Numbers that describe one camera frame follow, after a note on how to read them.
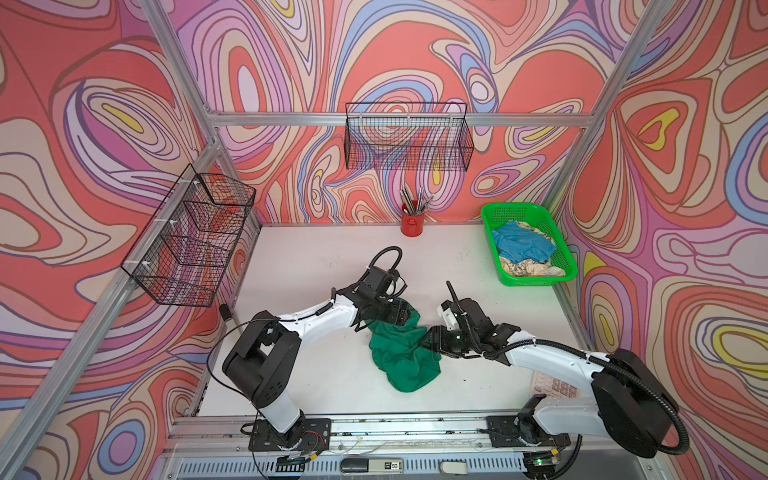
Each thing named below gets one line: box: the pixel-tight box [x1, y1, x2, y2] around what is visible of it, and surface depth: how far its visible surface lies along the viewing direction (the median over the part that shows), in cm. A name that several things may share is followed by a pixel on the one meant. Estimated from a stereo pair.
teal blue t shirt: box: [492, 220, 557, 264], surface depth 108 cm
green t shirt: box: [368, 299, 442, 393], surface depth 84 cm
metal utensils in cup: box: [399, 182, 434, 216], surface depth 114 cm
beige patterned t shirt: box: [500, 220, 566, 277], surface depth 103 cm
